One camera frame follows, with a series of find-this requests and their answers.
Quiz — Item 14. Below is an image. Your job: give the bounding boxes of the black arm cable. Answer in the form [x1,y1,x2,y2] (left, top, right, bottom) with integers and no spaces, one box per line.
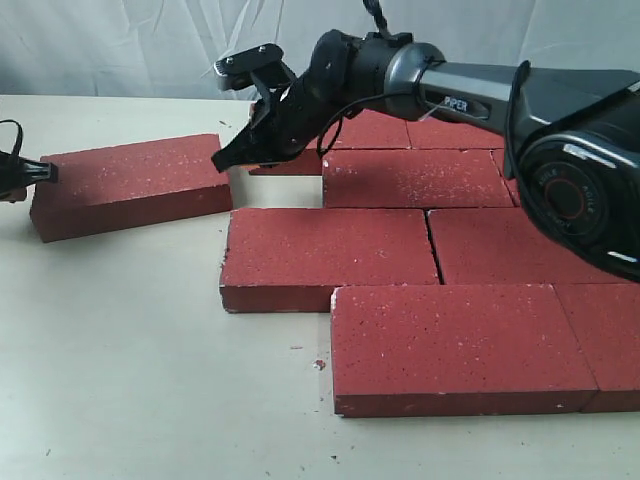
[315,89,401,157]
[0,118,25,161]

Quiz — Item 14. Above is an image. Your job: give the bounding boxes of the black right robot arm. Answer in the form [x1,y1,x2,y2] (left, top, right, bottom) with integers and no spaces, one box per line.
[212,1,639,281]

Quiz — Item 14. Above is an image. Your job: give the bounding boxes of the white backdrop cloth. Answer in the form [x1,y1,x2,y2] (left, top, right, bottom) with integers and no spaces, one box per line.
[1,0,639,99]

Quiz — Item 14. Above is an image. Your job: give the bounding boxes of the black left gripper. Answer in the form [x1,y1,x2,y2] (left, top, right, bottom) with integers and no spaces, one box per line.
[1,151,59,203]

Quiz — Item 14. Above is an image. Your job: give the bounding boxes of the red brick front large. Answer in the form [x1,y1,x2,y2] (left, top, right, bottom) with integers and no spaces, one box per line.
[331,284,598,418]

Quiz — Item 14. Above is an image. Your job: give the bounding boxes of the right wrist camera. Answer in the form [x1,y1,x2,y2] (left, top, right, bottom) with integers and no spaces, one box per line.
[214,43,297,97]

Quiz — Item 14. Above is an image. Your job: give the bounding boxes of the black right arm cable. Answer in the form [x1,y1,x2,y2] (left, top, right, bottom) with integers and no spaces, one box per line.
[315,89,401,157]

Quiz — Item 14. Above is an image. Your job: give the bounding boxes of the red brick diagonal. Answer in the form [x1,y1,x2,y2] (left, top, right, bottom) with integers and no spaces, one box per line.
[219,208,439,313]

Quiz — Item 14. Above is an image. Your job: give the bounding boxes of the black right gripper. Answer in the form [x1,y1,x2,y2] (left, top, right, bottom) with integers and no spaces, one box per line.
[211,69,350,173]

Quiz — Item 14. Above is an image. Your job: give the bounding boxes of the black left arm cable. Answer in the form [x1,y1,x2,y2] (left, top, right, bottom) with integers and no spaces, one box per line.
[0,118,25,161]

